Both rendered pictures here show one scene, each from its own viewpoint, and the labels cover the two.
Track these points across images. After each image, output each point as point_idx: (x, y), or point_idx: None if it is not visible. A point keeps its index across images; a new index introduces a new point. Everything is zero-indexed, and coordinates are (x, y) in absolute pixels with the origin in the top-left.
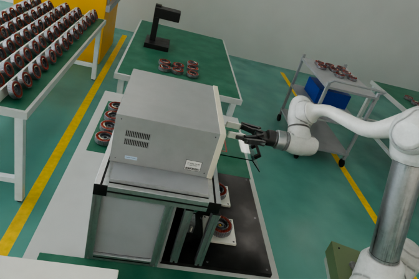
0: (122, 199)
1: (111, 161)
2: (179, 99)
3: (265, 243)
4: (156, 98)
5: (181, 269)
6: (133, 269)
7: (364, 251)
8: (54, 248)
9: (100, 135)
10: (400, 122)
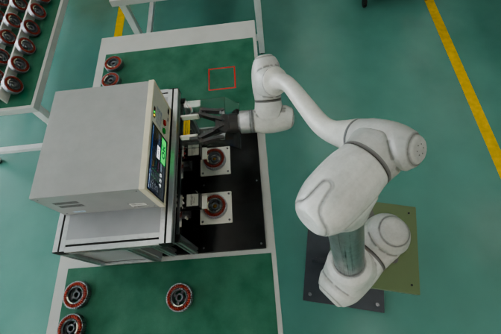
0: None
1: (66, 215)
2: (101, 135)
3: (266, 208)
4: (74, 147)
5: (183, 258)
6: (142, 268)
7: (331, 253)
8: (78, 262)
9: None
10: (298, 205)
